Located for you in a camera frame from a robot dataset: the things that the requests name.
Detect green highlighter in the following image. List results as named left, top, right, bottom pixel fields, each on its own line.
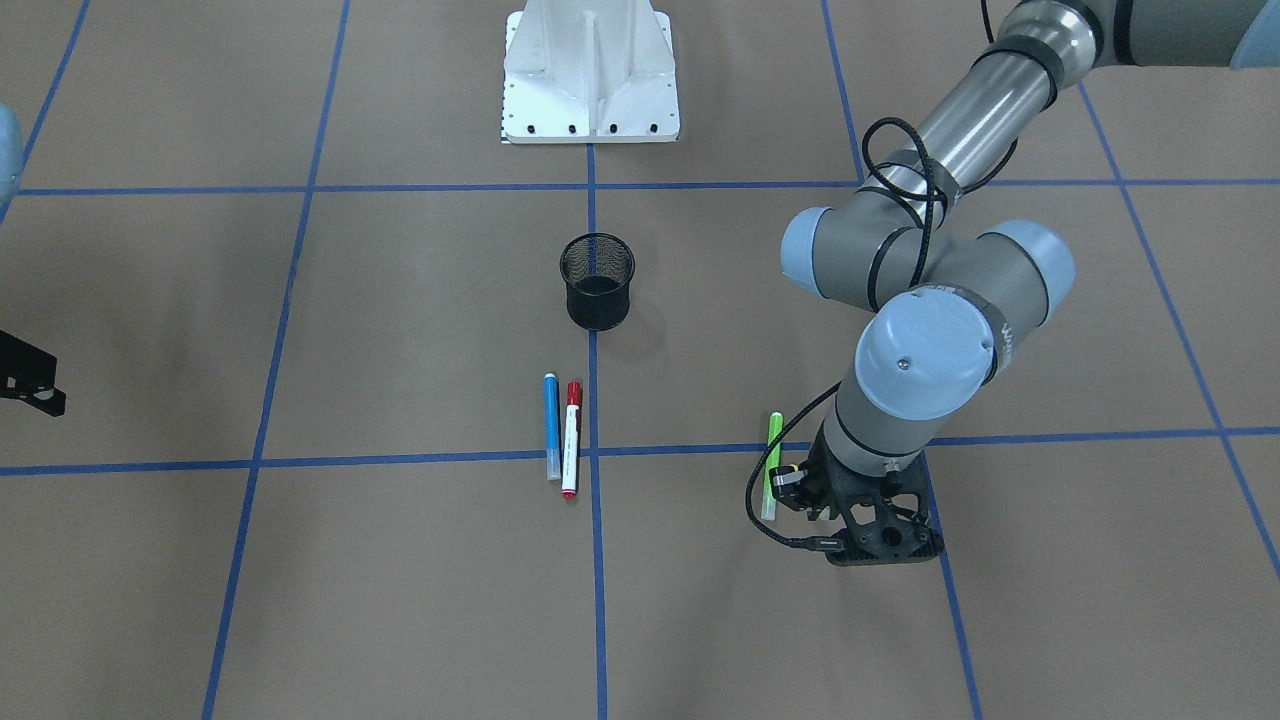
left=758, top=411, right=785, bottom=521

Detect red white marker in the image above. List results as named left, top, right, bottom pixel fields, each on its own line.
left=561, top=380, right=582, bottom=501

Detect blue highlighter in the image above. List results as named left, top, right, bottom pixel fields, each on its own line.
left=541, top=372, right=562, bottom=480

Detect black mesh pen cup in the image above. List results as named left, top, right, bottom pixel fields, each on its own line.
left=559, top=233, right=635, bottom=332

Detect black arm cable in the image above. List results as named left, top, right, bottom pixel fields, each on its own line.
left=860, top=118, right=1018, bottom=231

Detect white camera stand post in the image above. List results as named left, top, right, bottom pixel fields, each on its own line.
left=500, top=1, right=681, bottom=145

